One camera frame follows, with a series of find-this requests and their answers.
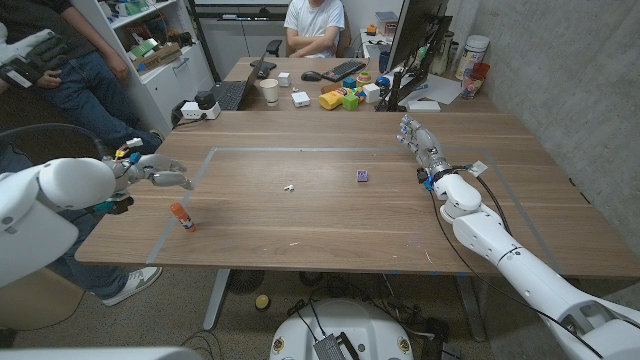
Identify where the person in white t-shirt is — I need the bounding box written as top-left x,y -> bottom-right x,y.
283,0 -> 346,59

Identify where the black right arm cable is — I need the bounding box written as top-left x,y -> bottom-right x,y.
427,192 -> 606,359

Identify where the dark drinking bottle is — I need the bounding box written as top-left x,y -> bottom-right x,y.
430,30 -> 455,76

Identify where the black curved chair rail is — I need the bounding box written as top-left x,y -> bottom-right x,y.
0,122 -> 107,161

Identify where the white shelf cabinet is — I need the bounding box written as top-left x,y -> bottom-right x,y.
69,0 -> 216,139

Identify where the white black teleoperation glove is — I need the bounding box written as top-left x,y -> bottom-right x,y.
0,27 -> 69,91

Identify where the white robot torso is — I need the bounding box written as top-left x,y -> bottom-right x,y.
269,298 -> 415,360

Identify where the black laptop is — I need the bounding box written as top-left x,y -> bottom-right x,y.
209,49 -> 268,112

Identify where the yellow toy cup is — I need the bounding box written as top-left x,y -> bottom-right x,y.
318,89 -> 346,111

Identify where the grey table leg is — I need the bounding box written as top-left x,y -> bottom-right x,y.
455,274 -> 487,343
202,269 -> 231,331

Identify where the person in black shirt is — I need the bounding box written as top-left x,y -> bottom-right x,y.
0,0 -> 165,154

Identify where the orange glue stick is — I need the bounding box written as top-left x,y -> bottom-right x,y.
169,201 -> 198,234

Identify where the clear storage box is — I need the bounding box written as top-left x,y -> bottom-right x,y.
374,10 -> 399,36

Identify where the black keyboard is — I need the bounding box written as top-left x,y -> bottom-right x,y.
321,59 -> 368,83

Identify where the black box on torso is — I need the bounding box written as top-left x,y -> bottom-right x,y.
313,331 -> 360,360

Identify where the white labelled canister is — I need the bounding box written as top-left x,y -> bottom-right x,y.
454,34 -> 491,81

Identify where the white paper sheet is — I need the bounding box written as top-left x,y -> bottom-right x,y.
399,73 -> 464,106

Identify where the cardboard box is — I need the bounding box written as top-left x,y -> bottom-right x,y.
130,41 -> 183,72

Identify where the black computer monitor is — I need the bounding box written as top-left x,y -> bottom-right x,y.
375,0 -> 454,112

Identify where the white paper cup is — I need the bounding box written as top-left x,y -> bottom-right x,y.
258,78 -> 280,108

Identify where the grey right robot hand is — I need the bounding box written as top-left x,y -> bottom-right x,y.
396,114 -> 454,181

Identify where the white power strip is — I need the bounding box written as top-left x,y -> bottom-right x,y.
180,101 -> 222,121

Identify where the person in blue jeans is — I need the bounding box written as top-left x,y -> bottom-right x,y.
0,142 -> 164,307

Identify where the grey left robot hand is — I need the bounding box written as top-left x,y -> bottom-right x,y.
112,152 -> 195,191

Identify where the black round fan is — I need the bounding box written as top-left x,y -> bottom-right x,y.
227,269 -> 266,295

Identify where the flat white box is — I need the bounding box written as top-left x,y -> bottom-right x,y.
406,99 -> 442,113

